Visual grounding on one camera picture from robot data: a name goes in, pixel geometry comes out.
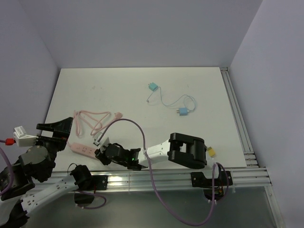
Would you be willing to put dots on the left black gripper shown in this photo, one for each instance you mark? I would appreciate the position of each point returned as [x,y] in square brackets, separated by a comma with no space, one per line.
[61,129]

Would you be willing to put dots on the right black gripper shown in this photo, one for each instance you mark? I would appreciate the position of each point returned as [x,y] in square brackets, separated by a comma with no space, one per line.
[102,155]

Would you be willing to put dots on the pink power strip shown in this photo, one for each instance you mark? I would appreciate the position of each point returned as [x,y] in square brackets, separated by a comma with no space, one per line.
[83,150]

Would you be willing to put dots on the blue charger plug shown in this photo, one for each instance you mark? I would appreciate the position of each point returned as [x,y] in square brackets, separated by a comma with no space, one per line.
[182,111]

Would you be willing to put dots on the yellow charger plug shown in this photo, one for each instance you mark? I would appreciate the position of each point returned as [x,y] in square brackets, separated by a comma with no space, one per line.
[211,152]

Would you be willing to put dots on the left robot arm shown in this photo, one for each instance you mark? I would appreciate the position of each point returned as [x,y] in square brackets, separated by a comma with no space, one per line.
[18,197]

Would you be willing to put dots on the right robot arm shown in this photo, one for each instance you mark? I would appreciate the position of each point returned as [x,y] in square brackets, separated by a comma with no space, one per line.
[184,150]

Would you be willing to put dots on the pink power plug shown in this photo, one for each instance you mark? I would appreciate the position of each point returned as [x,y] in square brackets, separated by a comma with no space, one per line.
[118,115]

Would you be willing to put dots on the teal charger plug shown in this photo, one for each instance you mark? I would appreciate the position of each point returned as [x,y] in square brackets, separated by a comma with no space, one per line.
[152,86]

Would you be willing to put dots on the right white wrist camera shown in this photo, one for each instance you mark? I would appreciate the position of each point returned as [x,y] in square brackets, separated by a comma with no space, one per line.
[99,141]

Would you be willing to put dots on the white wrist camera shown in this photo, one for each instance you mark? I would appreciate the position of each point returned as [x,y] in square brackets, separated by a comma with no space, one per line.
[99,141]
[21,138]

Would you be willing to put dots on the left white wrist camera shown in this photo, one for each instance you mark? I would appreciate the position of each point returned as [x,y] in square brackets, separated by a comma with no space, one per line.
[21,138]

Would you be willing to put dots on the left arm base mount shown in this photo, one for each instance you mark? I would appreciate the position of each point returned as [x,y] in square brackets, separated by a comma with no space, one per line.
[84,198]

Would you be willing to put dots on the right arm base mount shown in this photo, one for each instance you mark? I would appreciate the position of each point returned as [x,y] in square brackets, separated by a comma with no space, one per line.
[222,182]

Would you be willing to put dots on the right aluminium rail frame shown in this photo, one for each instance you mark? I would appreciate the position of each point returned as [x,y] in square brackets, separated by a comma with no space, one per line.
[248,151]

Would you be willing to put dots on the aluminium rail frame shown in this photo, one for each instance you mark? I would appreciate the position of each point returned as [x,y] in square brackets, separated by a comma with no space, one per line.
[248,151]
[131,203]

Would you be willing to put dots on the front aluminium rail frame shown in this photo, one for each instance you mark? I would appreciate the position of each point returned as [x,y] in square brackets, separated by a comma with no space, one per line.
[131,203]

